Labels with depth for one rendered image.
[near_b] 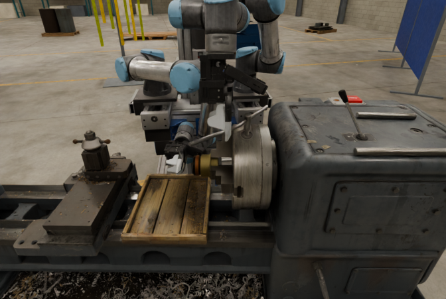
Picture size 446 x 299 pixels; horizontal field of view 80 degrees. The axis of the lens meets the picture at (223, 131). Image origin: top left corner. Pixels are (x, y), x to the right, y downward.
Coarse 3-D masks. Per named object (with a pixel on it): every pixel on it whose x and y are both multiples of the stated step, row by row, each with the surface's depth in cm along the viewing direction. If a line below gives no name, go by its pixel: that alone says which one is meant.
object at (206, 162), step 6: (198, 156) 98; (204, 156) 97; (210, 156) 97; (198, 162) 96; (204, 162) 95; (210, 162) 96; (216, 162) 96; (198, 168) 96; (204, 168) 95; (198, 174) 97; (204, 174) 96
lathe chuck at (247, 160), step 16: (240, 128) 92; (256, 128) 92; (240, 144) 86; (256, 144) 86; (240, 160) 84; (256, 160) 84; (240, 176) 84; (256, 176) 83; (256, 192) 85; (240, 208) 92; (256, 208) 92
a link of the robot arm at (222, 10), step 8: (208, 0) 58; (216, 0) 57; (224, 0) 57; (232, 0) 58; (208, 8) 59; (216, 8) 58; (224, 8) 58; (232, 8) 59; (240, 8) 63; (208, 16) 59; (216, 16) 58; (224, 16) 58; (232, 16) 59; (240, 16) 64; (208, 24) 60; (216, 24) 59; (224, 24) 59; (232, 24) 60; (208, 32) 60; (216, 32) 59; (224, 32) 59; (232, 32) 60
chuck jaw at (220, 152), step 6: (222, 138) 98; (216, 144) 98; (222, 144) 98; (228, 144) 98; (216, 150) 98; (222, 150) 98; (228, 150) 98; (216, 156) 98; (222, 156) 98; (228, 156) 98
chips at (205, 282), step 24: (24, 288) 111; (48, 288) 112; (72, 288) 112; (96, 288) 112; (120, 288) 112; (144, 288) 112; (168, 288) 108; (192, 288) 112; (216, 288) 110; (240, 288) 108
